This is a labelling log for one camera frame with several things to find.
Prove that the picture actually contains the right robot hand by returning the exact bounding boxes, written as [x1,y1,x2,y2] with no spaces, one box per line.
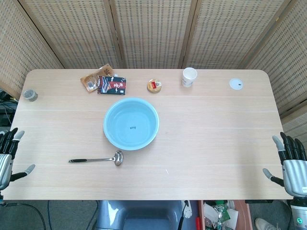
[262,132,307,198]

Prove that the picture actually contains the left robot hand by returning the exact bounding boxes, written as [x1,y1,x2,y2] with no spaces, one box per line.
[0,127,36,190]

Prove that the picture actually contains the metal ladle with black handle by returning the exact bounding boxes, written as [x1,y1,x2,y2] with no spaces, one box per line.
[68,149,124,167]

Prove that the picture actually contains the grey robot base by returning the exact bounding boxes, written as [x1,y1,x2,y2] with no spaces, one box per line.
[95,200,192,230]

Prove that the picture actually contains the light blue bowl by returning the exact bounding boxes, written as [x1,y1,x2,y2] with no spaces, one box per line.
[103,97,160,151]

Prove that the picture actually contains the white shoe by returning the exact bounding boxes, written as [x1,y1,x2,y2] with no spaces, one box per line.
[254,217,279,230]

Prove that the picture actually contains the brown box of clutter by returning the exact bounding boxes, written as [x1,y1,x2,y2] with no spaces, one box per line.
[195,200,253,230]

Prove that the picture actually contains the brown snack packet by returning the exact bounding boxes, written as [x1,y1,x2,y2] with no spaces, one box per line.
[80,64,114,93]

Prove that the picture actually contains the dark red snack packet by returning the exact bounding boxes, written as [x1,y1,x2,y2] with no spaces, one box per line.
[97,75,128,95]

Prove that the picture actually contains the white paper cup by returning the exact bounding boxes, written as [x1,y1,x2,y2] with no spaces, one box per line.
[181,67,198,88]

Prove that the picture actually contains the round tin with red label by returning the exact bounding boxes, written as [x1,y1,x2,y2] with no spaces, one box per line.
[146,79,163,93]

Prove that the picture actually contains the woven bamboo folding screen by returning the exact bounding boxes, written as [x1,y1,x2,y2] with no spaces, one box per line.
[0,0,307,144]

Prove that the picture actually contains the black cable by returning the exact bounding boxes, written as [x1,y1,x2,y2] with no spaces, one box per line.
[0,200,99,230]

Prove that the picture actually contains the white round cable grommet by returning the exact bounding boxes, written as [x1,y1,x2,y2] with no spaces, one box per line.
[229,78,244,91]

